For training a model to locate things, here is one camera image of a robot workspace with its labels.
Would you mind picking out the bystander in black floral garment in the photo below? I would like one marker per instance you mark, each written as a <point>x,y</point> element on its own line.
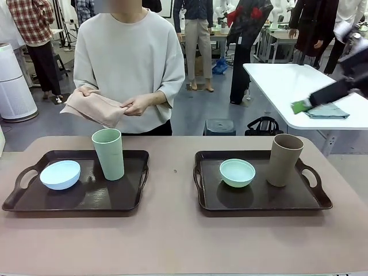
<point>244,51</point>

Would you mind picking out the black bag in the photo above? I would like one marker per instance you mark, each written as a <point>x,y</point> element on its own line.
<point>263,126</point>

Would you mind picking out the bystander white shirt black trousers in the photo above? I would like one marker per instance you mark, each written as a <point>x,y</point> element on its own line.
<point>335,54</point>

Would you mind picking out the person in white sweater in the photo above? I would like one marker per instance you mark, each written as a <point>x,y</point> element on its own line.
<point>129,51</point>

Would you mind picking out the grey background desk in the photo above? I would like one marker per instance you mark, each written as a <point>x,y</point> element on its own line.
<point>283,36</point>

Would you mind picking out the mint green bowl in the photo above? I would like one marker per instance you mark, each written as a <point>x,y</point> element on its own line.
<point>237,175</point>

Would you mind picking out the bystander navy shirt beige trousers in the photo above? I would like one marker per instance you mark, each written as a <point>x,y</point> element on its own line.
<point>198,43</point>

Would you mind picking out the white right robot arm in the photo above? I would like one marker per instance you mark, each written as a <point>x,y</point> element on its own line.
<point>342,30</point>

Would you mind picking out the bystander in dark coat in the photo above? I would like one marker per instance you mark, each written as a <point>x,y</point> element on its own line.
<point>313,28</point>

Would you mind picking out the blue cloth mat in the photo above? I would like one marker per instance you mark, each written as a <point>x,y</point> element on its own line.
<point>330,112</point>

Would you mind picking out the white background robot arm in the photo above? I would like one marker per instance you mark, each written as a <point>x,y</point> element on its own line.
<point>276,14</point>

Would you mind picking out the blue plastic stool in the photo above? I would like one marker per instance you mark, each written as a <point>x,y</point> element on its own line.
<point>220,128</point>

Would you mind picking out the blue plastic bag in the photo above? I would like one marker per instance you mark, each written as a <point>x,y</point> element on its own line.
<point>221,66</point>

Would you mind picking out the white side table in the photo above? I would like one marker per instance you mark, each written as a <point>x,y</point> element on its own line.
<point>276,86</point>

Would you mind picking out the tall brown cup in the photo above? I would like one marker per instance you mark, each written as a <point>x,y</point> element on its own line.
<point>283,166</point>

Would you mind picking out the black floor mat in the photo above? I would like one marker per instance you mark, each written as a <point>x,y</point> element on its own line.
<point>64,99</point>

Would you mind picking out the person's left hand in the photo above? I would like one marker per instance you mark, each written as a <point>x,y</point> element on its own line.
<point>141,105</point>

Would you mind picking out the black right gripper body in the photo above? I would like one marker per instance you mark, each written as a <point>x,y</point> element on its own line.
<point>356,57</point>

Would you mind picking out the bystander in blue plaid shirt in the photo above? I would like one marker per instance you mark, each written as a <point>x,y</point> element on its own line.
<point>86,7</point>

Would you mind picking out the beige cloth mat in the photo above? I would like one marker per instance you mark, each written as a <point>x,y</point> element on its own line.
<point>97,107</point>

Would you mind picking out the white box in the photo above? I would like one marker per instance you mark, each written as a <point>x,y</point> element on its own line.
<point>1,141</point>

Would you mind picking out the black tripod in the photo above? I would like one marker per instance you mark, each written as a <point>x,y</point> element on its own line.
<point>69,37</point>

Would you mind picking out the person's right hand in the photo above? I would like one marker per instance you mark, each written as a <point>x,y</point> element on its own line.
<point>87,91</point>

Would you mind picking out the light blue bowl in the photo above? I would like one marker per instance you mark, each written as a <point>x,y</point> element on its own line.
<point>59,175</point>

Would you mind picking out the black step stool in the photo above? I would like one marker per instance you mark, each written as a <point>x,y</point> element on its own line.
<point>59,61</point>

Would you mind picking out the person's left forearm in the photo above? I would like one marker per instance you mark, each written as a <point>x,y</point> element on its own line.
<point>161,98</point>

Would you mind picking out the tall light green cup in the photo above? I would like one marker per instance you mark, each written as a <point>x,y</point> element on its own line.
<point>110,161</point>

